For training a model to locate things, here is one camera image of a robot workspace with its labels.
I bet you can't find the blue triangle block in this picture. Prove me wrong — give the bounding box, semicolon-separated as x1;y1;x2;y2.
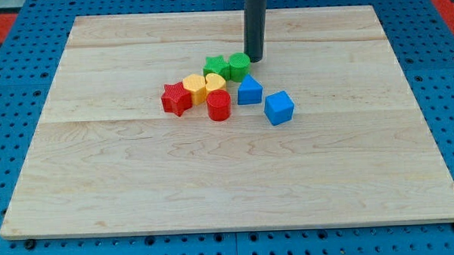
237;74;263;105

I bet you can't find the red star block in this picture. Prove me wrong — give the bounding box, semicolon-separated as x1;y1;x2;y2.
161;82;192;117

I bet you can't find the blue cube block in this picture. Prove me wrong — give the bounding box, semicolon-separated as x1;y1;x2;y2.
264;91;294;126

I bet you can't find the light wooden board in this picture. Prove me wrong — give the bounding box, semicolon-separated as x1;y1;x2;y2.
0;5;454;240

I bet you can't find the red cylinder block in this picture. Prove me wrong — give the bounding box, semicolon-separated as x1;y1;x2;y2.
207;90;232;121

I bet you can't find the green star block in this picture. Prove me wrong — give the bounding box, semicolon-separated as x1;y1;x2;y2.
202;55;231;80

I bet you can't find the green cylinder block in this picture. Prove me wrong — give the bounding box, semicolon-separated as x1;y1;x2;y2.
229;52;250;82

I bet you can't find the yellow heart block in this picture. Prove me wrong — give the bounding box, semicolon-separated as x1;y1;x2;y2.
205;73;226;95

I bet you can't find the yellow pentagon block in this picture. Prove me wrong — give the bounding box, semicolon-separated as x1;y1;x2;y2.
182;74;207;105

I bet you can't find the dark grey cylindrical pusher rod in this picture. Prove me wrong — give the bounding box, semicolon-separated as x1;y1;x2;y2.
244;0;266;62

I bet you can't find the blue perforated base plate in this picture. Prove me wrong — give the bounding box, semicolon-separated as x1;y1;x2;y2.
0;0;454;255

